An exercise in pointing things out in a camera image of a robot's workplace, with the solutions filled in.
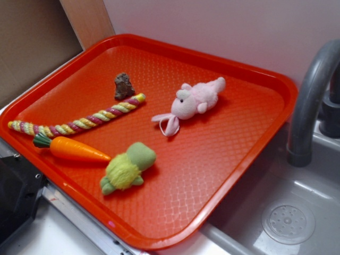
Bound brown rock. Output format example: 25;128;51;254
114;73;135;100

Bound wooden board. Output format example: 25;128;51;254
60;0;115;50

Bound dark faucet handle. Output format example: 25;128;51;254
319;65;339;138

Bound orange plastic tray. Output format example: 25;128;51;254
1;35;298;251

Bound black box at left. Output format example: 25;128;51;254
1;154;46;247

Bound round sink drain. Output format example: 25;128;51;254
261;201;316;245

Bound orange plastic carrot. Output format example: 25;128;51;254
33;133;111;163

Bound twisted rope toy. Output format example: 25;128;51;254
7;93;146;138

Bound grey plastic faucet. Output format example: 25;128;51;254
286;39;339;167

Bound pink plush bunny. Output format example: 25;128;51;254
151;77;226;137

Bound grey toy sink basin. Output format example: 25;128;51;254
201;126;339;254

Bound green plush turtle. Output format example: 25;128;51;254
100;142;157;196

